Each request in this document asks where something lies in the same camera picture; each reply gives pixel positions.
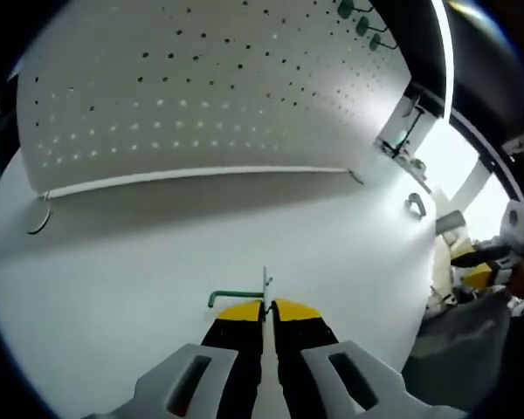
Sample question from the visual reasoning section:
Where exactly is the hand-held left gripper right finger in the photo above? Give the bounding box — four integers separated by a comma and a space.
270, 299, 468, 419

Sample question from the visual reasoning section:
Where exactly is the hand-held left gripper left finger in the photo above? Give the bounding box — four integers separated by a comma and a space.
108, 299, 265, 419

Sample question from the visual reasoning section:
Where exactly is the white pegboard mounting plate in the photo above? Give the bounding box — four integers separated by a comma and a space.
15, 0, 414, 237

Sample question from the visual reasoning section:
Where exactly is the grey metal peg hook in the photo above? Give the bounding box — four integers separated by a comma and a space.
404, 191, 428, 220

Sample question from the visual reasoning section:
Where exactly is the person's dark clothing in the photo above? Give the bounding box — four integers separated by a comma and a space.
401, 292, 514, 414

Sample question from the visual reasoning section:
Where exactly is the electric scooter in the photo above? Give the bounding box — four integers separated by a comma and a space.
390, 104, 427, 158

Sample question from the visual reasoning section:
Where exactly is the ceiling light strip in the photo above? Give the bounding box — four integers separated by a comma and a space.
434, 0, 456, 119

